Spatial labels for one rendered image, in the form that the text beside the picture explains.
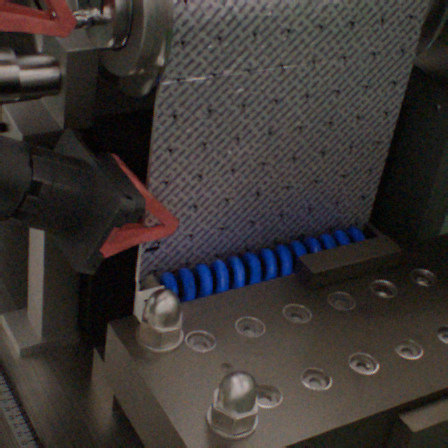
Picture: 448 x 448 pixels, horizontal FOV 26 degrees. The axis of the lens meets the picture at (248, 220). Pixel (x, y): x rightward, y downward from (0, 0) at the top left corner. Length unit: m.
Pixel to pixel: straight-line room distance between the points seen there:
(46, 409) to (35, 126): 0.25
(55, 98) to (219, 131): 0.13
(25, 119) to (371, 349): 0.33
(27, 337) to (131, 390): 0.19
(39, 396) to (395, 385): 0.31
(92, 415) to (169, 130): 0.28
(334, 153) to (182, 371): 0.23
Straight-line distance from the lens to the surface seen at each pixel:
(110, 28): 0.69
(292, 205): 0.82
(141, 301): 0.73
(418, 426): 0.73
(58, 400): 0.86
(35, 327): 0.91
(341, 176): 0.84
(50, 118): 0.77
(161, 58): 0.66
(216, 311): 0.76
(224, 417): 0.66
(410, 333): 0.79
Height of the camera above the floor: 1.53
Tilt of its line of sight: 35 degrees down
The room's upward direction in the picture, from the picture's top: 11 degrees clockwise
